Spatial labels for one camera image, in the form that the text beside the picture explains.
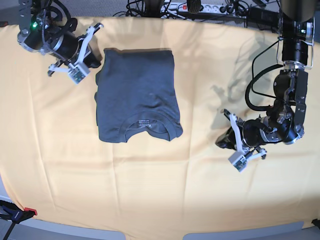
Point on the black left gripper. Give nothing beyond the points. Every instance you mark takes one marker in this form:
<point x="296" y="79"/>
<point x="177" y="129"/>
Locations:
<point x="251" y="136"/>

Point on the blue black bar clamp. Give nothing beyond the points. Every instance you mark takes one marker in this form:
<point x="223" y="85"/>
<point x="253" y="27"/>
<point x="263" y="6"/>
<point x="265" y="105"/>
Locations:
<point x="11" y="212"/>

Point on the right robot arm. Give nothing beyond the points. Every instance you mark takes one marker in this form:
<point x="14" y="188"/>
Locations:
<point x="46" y="27"/>

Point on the blue grey T-shirt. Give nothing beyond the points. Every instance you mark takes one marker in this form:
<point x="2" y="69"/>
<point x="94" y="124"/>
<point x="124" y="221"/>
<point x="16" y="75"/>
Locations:
<point x="135" y="94"/>

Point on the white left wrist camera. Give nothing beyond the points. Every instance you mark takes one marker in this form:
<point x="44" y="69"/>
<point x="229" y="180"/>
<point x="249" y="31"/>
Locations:
<point x="242" y="155"/>

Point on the black clamp right edge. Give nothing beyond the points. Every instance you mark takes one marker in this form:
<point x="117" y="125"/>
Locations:
<point x="316" y="223"/>

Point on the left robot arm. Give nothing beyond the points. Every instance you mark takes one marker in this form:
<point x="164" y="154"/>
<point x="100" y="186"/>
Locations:
<point x="284" y="120"/>

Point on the white power strip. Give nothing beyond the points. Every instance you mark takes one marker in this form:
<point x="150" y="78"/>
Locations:
<point x="206" y="10"/>

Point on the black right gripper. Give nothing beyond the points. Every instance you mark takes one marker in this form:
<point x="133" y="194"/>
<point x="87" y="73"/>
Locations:
<point x="68" y="46"/>

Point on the black power adapter brick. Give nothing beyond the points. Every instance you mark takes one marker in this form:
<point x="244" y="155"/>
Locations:
<point x="263" y="16"/>

